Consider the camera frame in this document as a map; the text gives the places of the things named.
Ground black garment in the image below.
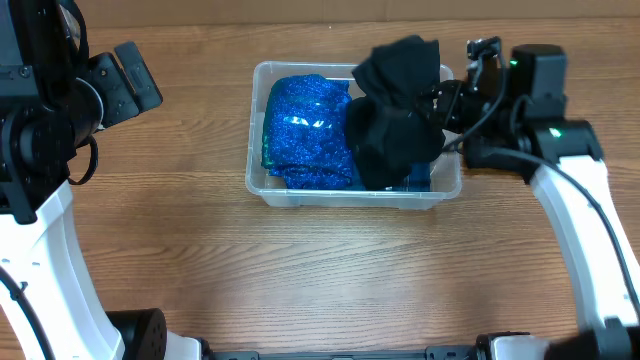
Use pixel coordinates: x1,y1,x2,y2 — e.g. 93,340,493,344
352,35,445,166
345,97,411,191

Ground blue denim jeans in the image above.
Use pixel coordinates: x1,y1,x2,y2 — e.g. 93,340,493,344
347,163,431,192

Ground blue sequin garment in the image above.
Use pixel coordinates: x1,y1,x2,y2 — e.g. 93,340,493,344
261,74,354,190

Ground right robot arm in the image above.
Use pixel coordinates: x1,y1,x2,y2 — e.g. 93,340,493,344
416,37,639,359

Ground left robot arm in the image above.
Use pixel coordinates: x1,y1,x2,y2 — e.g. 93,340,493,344
1,0,211,360

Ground clear plastic storage bin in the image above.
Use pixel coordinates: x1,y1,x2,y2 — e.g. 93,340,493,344
245,61,462,210

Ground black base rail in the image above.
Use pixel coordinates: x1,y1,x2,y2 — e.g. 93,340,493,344
203,345,486,360

